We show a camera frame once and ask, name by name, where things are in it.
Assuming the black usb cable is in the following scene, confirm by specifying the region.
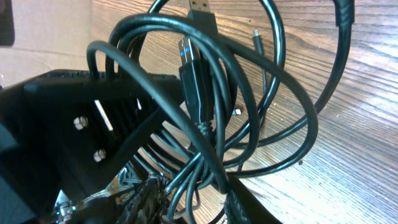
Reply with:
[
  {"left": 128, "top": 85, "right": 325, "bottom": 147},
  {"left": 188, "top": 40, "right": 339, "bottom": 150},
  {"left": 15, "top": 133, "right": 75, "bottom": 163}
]
[{"left": 86, "top": 0, "right": 320, "bottom": 224}]

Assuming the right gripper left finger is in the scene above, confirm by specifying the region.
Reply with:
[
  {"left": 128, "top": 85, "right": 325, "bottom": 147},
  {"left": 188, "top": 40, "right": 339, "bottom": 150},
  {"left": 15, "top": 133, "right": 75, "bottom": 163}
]
[{"left": 116, "top": 174, "right": 168, "bottom": 224}]

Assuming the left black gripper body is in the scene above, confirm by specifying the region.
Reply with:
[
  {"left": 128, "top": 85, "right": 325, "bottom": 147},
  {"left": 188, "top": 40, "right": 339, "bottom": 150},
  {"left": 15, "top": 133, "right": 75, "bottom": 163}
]
[{"left": 1, "top": 70, "right": 169, "bottom": 223}]

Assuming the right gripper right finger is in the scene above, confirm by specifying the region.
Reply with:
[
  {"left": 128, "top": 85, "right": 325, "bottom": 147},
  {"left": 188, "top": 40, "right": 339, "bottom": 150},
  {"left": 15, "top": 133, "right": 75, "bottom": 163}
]
[{"left": 224, "top": 176, "right": 282, "bottom": 224}]

